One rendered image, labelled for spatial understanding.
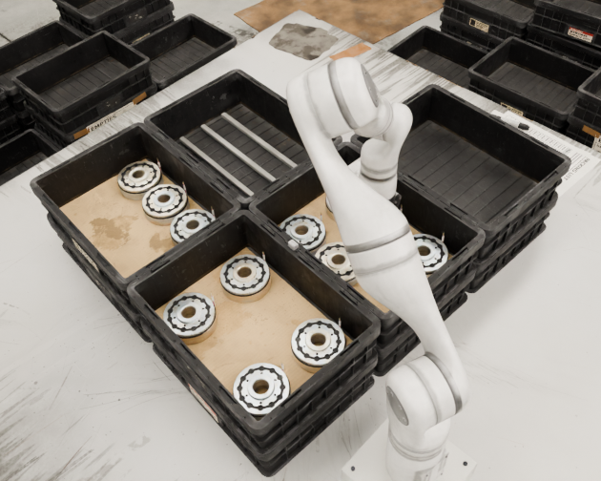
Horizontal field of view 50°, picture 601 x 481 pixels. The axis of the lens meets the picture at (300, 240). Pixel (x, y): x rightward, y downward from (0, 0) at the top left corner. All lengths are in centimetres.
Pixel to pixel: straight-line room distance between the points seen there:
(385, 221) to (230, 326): 54
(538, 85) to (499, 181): 113
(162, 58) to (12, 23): 149
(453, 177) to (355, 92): 78
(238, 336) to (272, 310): 9
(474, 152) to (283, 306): 64
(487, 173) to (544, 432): 60
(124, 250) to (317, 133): 73
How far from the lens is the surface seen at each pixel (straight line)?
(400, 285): 85
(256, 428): 107
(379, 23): 366
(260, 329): 128
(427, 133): 167
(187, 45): 288
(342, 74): 82
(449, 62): 292
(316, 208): 147
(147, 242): 146
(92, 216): 156
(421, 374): 90
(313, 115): 82
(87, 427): 141
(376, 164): 119
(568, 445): 138
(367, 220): 83
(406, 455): 105
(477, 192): 154
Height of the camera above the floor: 190
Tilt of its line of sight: 50 degrees down
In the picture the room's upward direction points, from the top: 4 degrees counter-clockwise
